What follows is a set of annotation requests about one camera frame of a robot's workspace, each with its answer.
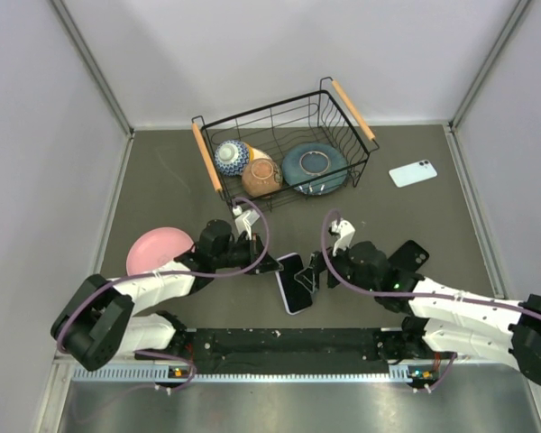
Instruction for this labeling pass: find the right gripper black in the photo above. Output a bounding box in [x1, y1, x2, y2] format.
[296, 236, 379, 293]

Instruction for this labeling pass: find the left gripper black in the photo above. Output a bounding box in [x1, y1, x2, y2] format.
[213, 233, 282, 275]

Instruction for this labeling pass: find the black screen smartphone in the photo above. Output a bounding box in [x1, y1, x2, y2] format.
[279, 255, 315, 312]

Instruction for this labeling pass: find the light blue smartphone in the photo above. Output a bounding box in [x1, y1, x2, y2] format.
[389, 160, 437, 188]

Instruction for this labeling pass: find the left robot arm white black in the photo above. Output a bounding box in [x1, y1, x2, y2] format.
[50, 220, 282, 372]

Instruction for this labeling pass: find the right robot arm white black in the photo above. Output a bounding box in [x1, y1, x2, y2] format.
[295, 242, 541, 386]

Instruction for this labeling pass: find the black phone case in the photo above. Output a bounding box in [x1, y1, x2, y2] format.
[389, 240, 430, 272]

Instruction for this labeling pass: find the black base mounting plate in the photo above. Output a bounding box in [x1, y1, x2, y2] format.
[162, 328, 435, 374]

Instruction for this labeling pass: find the brown ceramic bowl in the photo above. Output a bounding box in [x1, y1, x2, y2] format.
[242, 158, 283, 198]

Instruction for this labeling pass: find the teal ceramic plate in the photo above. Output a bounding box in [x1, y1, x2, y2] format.
[281, 143, 348, 196]

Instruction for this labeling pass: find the yellow bowl in basket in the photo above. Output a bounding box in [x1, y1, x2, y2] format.
[246, 144, 272, 161]

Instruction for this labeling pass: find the blue white patterned bowl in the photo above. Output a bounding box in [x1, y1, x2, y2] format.
[215, 140, 252, 177]

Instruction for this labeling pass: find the pink plate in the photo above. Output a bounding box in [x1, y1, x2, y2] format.
[126, 227, 194, 275]

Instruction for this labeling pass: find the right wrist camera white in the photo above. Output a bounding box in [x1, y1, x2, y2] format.
[328, 218, 355, 256]

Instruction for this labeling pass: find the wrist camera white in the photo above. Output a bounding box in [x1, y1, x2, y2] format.
[328, 218, 355, 256]
[232, 205, 260, 239]

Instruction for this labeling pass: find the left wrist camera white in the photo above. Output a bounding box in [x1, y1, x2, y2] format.
[232, 205, 260, 239]

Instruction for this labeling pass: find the black wire dish basket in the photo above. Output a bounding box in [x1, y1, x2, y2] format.
[191, 77, 380, 210]

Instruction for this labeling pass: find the aluminium frame rail front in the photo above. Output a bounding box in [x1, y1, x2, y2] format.
[53, 327, 541, 384]

